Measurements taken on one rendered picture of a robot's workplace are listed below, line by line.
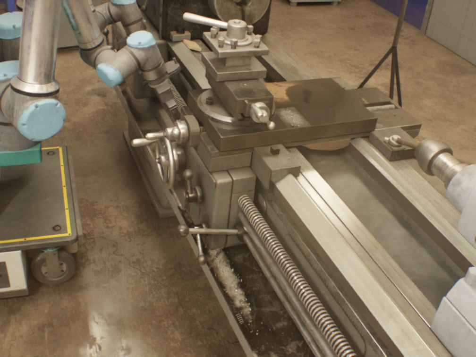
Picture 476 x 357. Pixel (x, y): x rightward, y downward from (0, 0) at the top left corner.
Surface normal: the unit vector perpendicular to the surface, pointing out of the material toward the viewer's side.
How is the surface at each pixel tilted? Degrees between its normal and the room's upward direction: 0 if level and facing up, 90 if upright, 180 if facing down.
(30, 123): 95
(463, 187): 62
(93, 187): 0
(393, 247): 9
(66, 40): 90
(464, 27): 90
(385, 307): 36
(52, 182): 0
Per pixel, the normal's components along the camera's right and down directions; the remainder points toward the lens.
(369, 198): 0.06, -0.63
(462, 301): -0.76, -0.27
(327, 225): -0.46, -0.59
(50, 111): 0.65, 0.54
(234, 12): 0.39, 0.54
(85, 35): 0.18, 0.71
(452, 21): -0.92, 0.14
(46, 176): 0.10, -0.83
